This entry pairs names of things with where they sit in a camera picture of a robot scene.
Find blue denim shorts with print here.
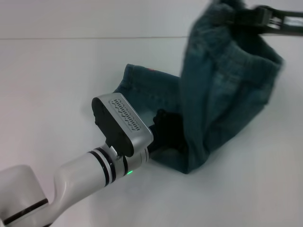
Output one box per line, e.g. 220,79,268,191
112,0,286,175

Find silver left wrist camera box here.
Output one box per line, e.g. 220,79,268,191
91,93,154,158

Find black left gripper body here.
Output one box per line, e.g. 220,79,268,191
147,108,189,156

